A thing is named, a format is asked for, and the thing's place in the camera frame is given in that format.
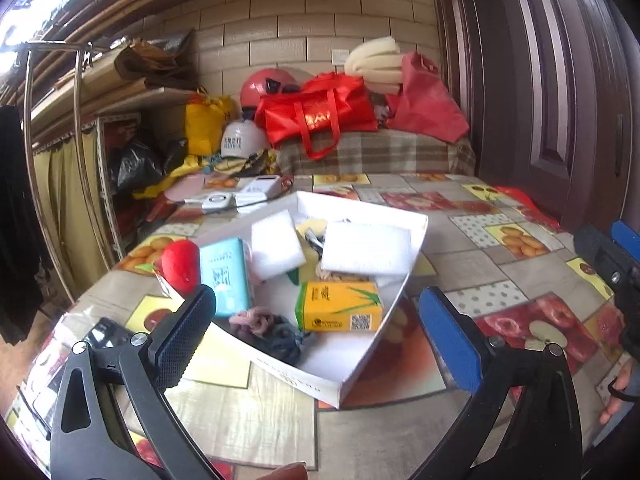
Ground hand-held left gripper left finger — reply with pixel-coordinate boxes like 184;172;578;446
50;284;236;480

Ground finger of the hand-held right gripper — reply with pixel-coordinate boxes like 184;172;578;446
611;220;640;263
574;224;622;301

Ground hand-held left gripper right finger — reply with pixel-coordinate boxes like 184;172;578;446
410;286;586;480

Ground red strawberry plush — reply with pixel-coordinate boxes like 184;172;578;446
160;240;202;295

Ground teal tissue packet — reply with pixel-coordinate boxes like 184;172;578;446
199;237;252;318

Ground blue purple knitted rope toy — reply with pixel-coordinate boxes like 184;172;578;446
229;308;317;367

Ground yellow tissue packet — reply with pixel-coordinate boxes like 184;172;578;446
295;280;385;333

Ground yellow green scouring sponge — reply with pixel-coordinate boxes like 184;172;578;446
286;217;326;286

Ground white cardboard box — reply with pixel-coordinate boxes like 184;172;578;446
155;190;430;410

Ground white foam sheet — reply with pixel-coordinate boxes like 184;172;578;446
320;221;417;278
250;209;307;281

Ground beige knotted rope ball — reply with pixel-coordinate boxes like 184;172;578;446
315;267;373;285

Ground person's right hand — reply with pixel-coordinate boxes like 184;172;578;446
599;360;632;425

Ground person's left hand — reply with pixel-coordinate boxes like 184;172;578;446
268;461;308;480

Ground black smartphone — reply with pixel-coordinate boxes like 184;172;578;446
30;316;136;426

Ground red plastic bag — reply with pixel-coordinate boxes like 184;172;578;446
495;185;563;233

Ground fruit print tablecloth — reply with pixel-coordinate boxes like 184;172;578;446
7;172;631;480

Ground white round dial device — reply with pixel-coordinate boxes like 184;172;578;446
200;192;237;213

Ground pink plate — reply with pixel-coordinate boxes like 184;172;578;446
164;175;208;202

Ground white power bank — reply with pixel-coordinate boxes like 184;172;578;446
235;176;281;206

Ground black plastic bag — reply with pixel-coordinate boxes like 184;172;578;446
107;137;188;196

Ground olive curtain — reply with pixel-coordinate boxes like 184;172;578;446
32;130;108;306

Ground brown panel door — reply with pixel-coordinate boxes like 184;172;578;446
430;0;640;241

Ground white helmet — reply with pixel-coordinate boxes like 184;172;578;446
220;120;271;160

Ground plaid blanket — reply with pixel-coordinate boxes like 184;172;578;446
276;127;476;177

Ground yellow shopping bag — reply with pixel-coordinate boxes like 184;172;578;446
185;87;238;157

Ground red cloth bag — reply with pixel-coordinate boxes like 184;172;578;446
385;51;471;143

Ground wooden shelf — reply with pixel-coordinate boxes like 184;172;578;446
27;85;196;151

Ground chrome metal rack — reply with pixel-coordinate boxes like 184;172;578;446
15;42;108;306

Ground red helmet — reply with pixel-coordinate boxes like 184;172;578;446
240;67;298;111

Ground red tote bag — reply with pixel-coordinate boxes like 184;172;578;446
254;72;379;161

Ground brown paper bags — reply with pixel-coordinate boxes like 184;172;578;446
114;30;198;92

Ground cream foam rolls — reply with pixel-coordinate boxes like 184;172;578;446
344;37;405;96

